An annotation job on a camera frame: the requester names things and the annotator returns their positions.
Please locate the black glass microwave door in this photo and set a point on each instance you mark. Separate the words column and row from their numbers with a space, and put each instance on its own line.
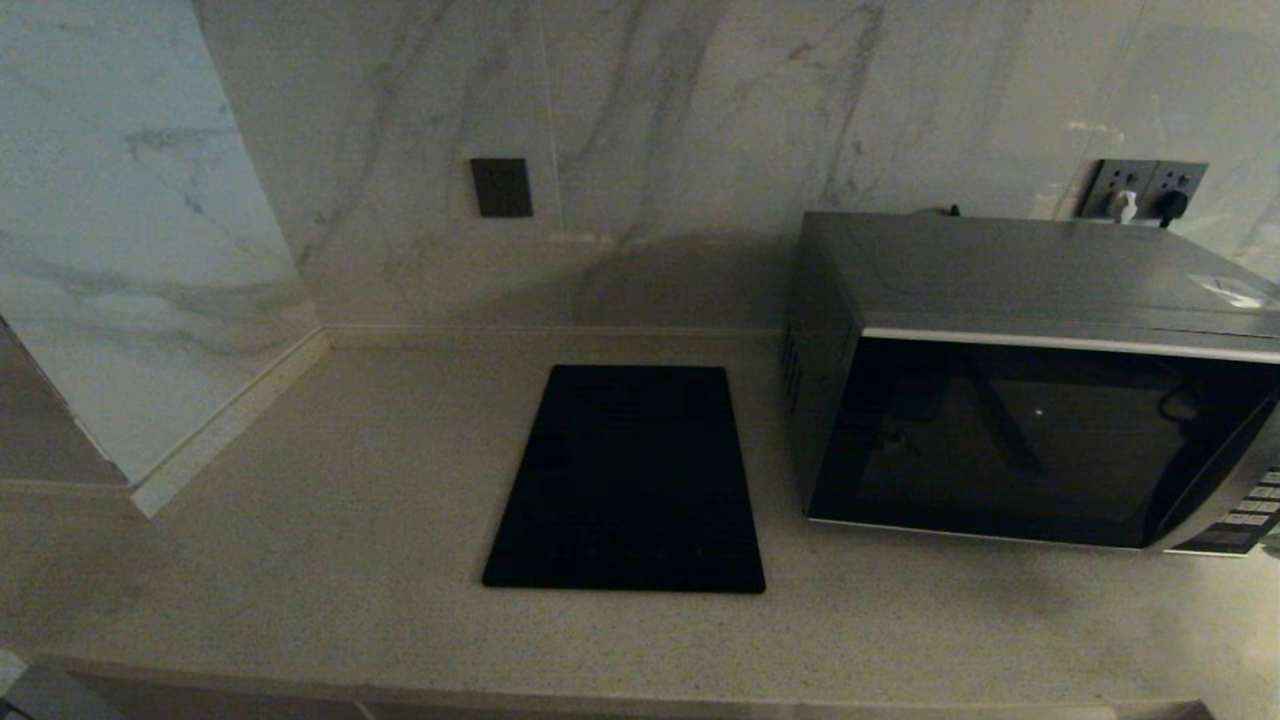
column 1000, row 450

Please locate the silver microwave oven housing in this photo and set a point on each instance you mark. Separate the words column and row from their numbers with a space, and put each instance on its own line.
column 1000, row 265

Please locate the black glass induction cooktop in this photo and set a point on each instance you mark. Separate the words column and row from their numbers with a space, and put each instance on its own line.
column 625, row 480

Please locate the white cabinet door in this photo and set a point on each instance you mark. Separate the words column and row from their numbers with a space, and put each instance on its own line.
column 40, row 700

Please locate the dark grey wall socket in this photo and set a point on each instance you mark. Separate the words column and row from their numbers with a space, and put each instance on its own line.
column 1182, row 180
column 1103, row 182
column 502, row 188

